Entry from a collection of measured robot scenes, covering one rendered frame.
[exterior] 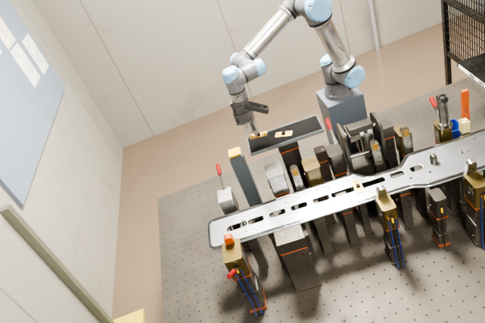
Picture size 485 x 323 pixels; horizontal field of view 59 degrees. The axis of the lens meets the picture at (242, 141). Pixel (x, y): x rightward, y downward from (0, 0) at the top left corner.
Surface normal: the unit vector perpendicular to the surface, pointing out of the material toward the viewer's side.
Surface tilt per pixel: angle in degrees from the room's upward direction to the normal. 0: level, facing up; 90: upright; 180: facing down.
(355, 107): 90
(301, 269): 90
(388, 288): 0
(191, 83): 90
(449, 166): 0
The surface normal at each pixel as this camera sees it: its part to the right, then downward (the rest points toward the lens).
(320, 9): 0.35, 0.32
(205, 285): -0.31, -0.77
